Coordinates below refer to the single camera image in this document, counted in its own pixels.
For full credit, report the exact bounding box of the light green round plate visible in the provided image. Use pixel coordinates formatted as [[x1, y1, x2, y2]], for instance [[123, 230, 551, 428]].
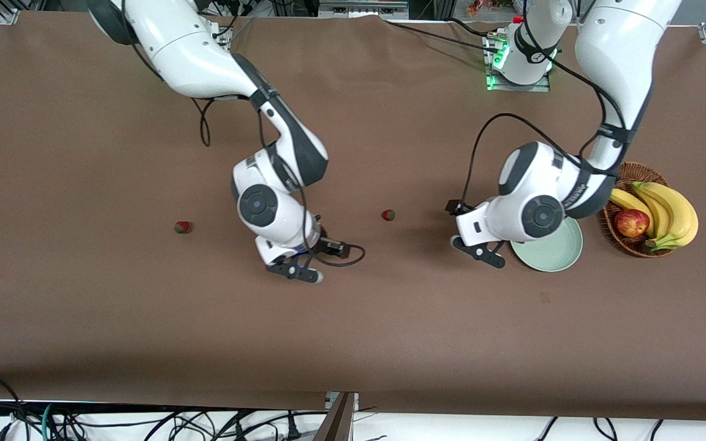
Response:
[[510, 217, 583, 273]]

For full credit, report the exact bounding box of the yellow banana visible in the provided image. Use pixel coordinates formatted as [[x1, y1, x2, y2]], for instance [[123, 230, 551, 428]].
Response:
[[641, 182, 699, 252], [609, 187, 657, 238], [632, 182, 676, 241]]

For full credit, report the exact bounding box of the red apple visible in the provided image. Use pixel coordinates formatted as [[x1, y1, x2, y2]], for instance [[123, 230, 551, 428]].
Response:
[[613, 209, 651, 238]]

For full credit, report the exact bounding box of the brown wicker basket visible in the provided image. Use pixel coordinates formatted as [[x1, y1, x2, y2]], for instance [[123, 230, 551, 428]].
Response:
[[599, 162, 678, 258]]

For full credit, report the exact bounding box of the brown table cover cloth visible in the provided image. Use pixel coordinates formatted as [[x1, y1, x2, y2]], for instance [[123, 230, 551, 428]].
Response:
[[0, 11, 706, 423]]

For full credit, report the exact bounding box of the orange background object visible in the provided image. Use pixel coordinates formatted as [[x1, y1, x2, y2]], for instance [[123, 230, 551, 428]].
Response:
[[466, 0, 513, 17]]

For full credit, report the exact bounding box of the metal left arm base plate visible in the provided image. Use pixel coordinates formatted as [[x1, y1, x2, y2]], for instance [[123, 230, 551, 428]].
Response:
[[485, 31, 551, 92]]

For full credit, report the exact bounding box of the black base power cable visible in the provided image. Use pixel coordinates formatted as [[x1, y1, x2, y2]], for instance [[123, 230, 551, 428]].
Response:
[[384, 18, 506, 53]]

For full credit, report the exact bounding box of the aluminium frame bar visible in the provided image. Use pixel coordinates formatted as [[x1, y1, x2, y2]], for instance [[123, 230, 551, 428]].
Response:
[[319, 0, 409, 19]]

